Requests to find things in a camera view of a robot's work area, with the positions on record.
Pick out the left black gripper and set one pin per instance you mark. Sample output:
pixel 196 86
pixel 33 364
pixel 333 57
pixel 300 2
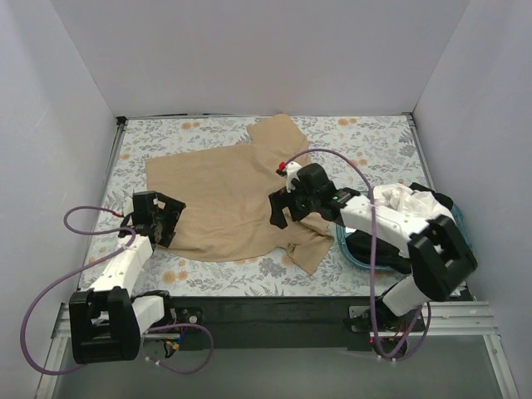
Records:
pixel 165 222

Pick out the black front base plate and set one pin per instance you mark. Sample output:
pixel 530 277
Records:
pixel 265 322

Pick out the beige t shirt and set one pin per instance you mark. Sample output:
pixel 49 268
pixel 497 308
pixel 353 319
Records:
pixel 226 192

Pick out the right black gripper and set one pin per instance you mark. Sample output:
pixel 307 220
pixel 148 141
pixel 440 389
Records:
pixel 288 204

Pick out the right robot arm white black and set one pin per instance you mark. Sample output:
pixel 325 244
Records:
pixel 437 251

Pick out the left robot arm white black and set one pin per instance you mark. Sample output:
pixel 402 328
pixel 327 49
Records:
pixel 108 320

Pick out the teal plastic basket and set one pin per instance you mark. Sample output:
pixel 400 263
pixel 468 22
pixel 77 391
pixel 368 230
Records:
pixel 355 248

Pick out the floral patterned table mat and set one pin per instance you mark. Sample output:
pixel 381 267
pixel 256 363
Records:
pixel 354 150

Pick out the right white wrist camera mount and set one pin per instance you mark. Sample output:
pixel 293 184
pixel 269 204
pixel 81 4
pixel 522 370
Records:
pixel 290 172

